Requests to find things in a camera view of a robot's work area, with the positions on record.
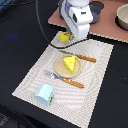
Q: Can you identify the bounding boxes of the wooden handled toy knife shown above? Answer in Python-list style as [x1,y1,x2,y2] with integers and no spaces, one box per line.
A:
[59,50,96,63]

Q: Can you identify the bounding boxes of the yellow butter box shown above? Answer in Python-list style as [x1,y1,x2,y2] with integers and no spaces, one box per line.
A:
[59,32,74,42]

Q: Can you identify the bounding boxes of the round wooden plate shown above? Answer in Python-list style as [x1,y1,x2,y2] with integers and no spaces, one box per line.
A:
[55,54,82,78]

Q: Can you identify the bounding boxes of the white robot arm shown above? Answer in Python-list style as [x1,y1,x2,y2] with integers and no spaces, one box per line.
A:
[61,0,93,40]

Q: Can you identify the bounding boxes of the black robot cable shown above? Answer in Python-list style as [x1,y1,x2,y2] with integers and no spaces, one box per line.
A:
[34,0,89,44]

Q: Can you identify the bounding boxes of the small grey frying pan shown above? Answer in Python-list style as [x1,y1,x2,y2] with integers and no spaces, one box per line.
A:
[89,1,104,24]

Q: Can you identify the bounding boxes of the yellow cheese wedge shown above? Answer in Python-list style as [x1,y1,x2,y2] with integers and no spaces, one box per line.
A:
[64,56,76,73]

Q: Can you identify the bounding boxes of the cream bowl on stove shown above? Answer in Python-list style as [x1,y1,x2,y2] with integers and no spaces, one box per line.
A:
[117,4,128,31]

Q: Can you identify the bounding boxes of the wooden handled toy fork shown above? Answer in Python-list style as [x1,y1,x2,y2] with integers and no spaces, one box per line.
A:
[44,70,84,88]

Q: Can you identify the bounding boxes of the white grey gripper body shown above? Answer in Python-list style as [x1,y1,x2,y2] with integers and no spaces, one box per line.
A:
[61,3,93,40]

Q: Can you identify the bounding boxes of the beige woven placemat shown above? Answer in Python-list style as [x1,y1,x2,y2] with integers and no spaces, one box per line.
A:
[12,32,113,128]

